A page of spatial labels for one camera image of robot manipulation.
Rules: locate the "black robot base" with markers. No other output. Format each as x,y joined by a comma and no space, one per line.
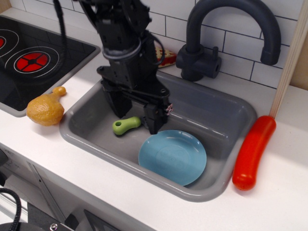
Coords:
16,215

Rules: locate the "red toy sausage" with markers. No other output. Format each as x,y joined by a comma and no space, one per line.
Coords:
246,166

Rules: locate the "black toy stovetop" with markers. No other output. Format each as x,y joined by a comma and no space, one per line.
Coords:
31,63

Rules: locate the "green handled grey spatula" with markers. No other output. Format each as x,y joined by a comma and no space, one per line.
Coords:
122,126

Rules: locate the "yellow toy chicken drumstick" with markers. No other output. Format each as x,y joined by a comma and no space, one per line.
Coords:
46,110

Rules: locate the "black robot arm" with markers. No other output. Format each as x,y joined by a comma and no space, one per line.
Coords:
122,26

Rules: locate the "dark grey toy faucet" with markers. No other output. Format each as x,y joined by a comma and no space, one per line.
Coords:
196,64

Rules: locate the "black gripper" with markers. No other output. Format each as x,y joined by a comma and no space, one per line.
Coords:
134,79

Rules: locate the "grey plastic sink basin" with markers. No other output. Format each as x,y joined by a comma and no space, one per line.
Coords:
218,120

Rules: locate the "blue plastic plate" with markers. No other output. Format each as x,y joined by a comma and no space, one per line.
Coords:
175,155

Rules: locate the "light wooden post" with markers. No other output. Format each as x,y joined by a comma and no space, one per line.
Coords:
296,46

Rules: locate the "toy pie slice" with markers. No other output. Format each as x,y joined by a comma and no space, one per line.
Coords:
165,57

